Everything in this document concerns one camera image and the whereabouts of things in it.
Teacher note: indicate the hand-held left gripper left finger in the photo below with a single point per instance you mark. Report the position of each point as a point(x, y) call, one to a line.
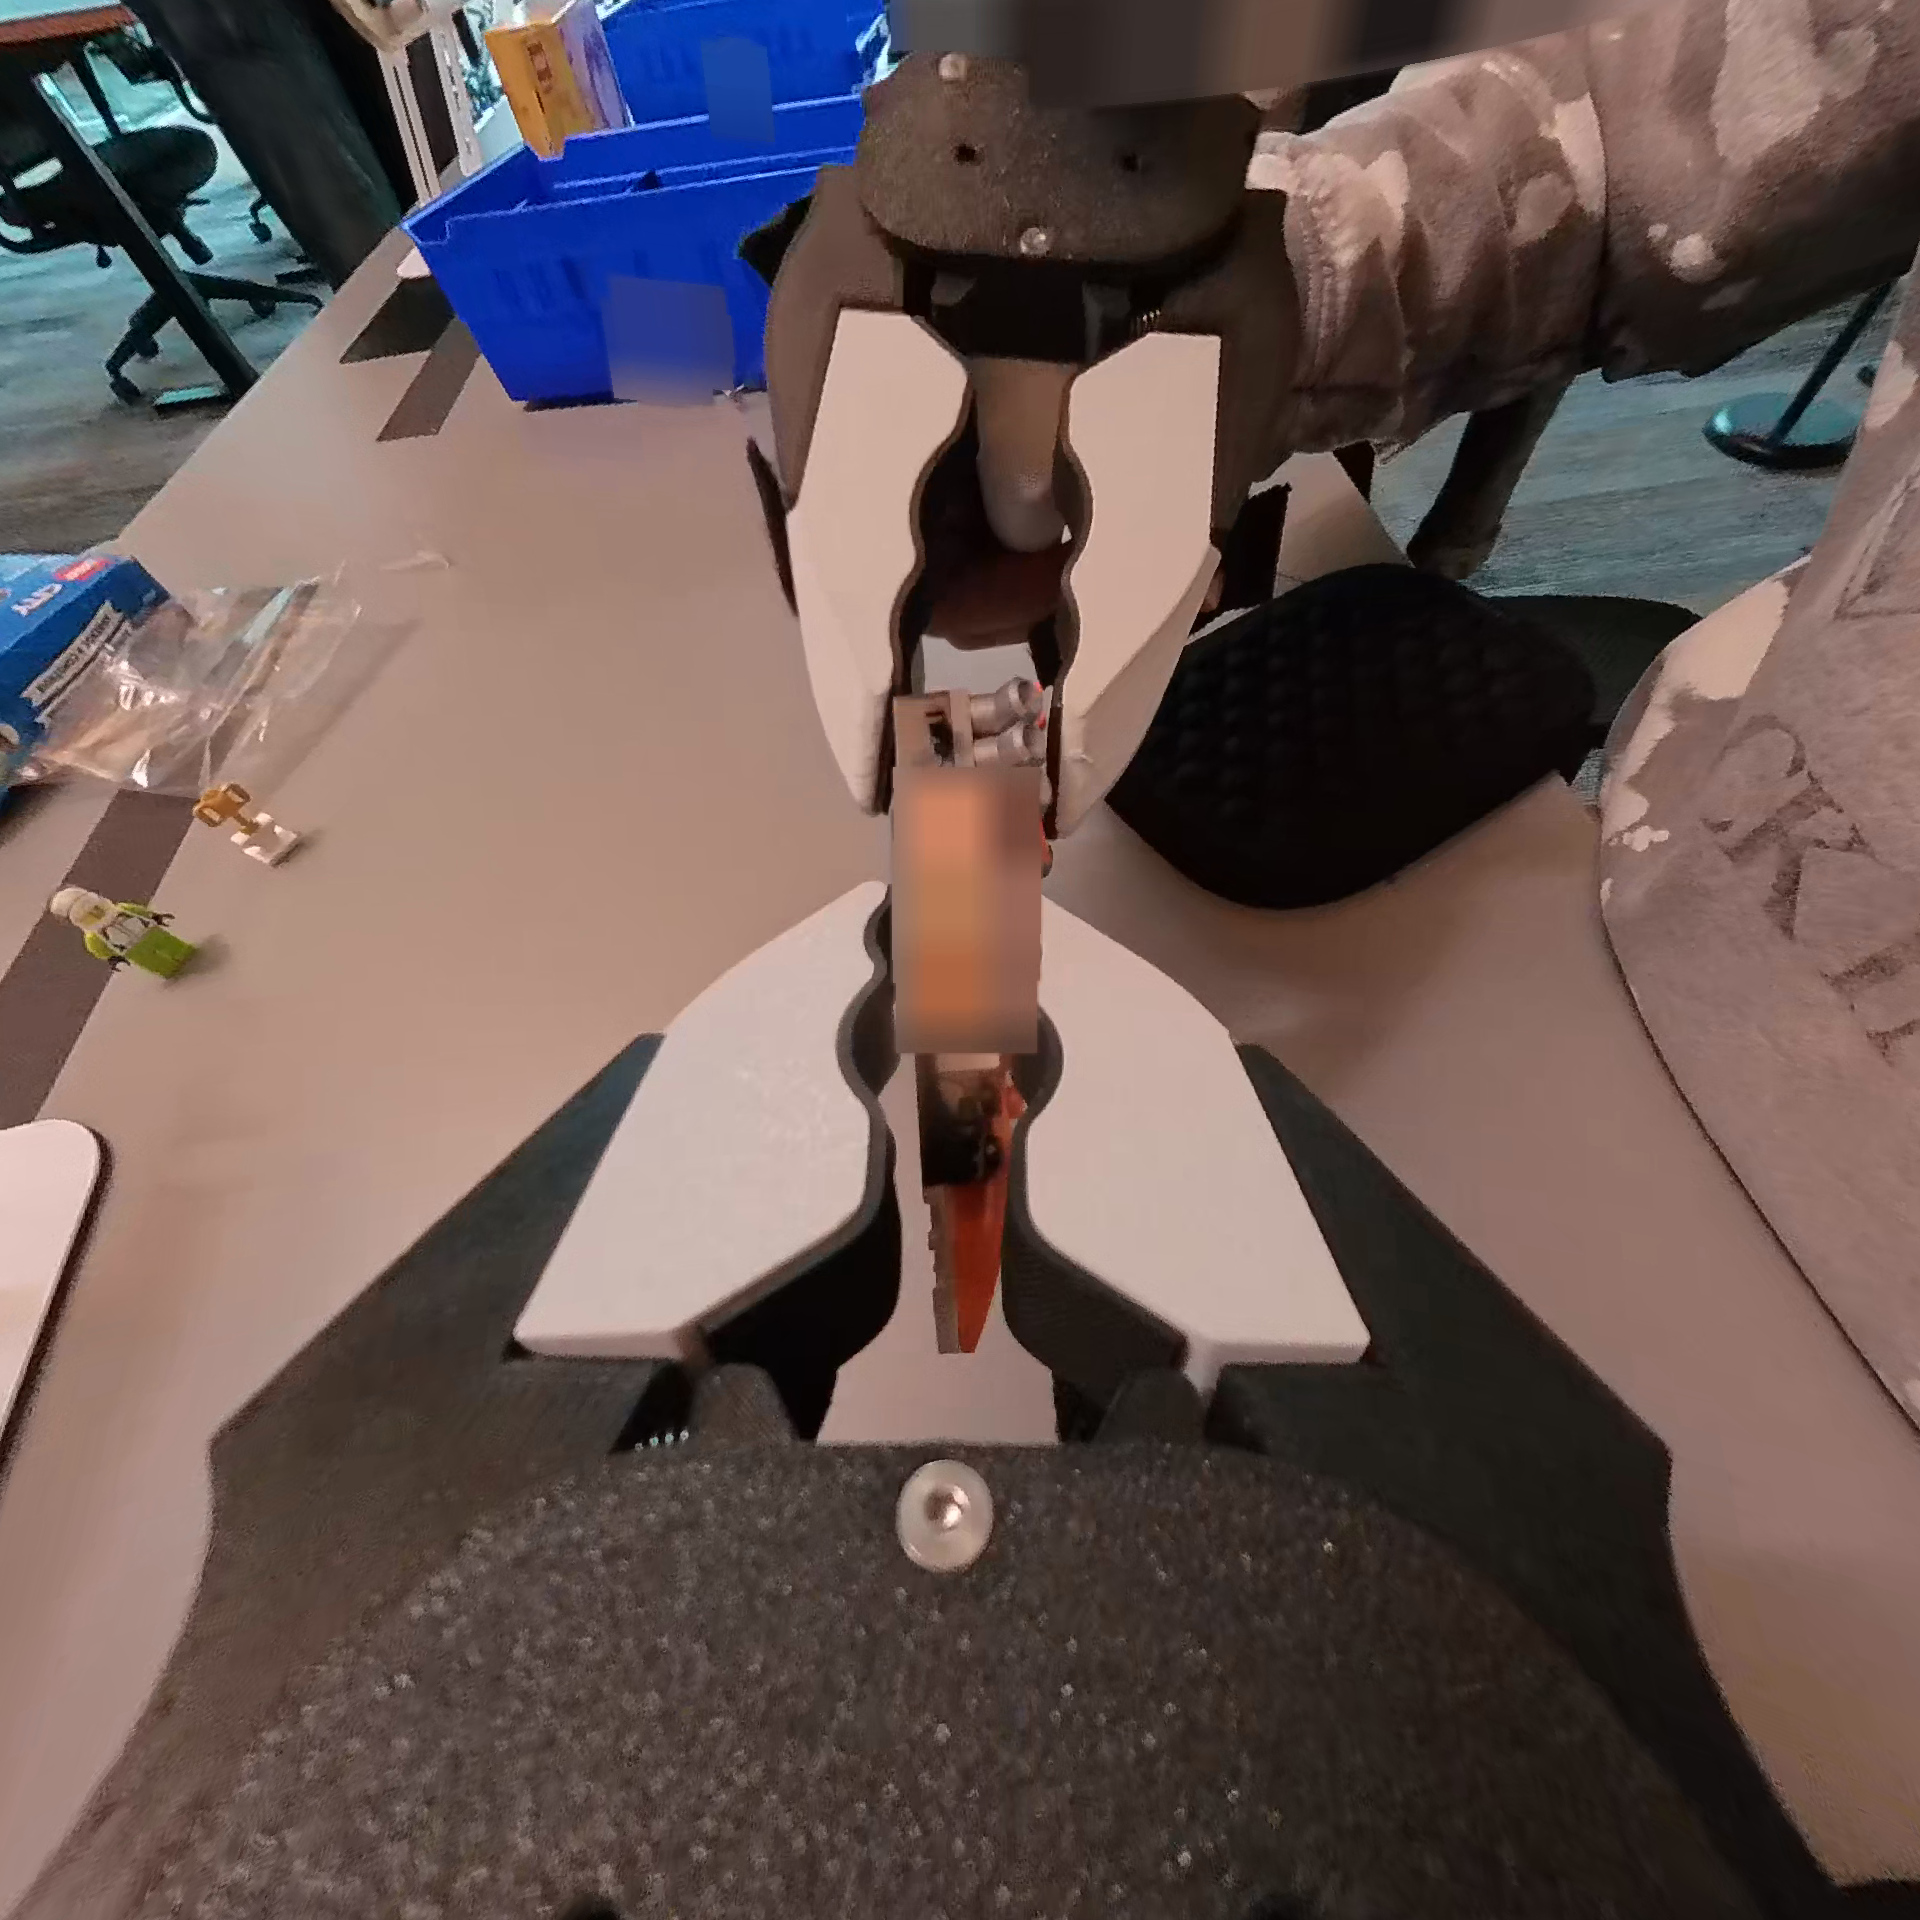
point(721, 1170)

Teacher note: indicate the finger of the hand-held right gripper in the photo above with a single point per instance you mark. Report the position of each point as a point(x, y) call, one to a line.
point(857, 482)
point(1141, 511)

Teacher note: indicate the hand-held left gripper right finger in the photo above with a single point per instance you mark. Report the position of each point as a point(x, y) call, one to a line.
point(1201, 1187)

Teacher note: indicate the orange white lego car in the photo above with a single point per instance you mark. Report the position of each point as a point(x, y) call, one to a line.
point(968, 1200)

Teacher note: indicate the white book stand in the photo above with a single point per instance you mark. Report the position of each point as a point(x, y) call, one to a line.
point(38, 1261)

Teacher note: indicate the person's right forearm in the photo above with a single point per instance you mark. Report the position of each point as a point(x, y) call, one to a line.
point(1561, 179)

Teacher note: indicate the black textured pad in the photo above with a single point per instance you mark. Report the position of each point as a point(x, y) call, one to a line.
point(1351, 734)

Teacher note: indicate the blue storage bin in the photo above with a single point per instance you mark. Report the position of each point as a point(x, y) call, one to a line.
point(541, 271)

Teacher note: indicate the yellow small box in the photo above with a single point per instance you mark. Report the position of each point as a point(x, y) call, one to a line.
point(556, 75)

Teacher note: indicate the small gold trophy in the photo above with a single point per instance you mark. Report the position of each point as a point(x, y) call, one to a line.
point(247, 822)

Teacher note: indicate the clear plastic bag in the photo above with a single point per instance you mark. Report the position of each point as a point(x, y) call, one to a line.
point(241, 660)

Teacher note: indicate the green minifigure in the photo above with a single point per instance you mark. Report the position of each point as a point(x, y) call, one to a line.
point(123, 936)

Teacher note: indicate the blue cardboard box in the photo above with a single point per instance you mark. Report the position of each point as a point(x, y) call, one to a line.
point(59, 631)

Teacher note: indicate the black office chair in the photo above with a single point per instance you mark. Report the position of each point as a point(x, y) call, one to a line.
point(93, 165)

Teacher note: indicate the wooden desk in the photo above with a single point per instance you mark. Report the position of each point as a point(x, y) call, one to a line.
point(59, 16)

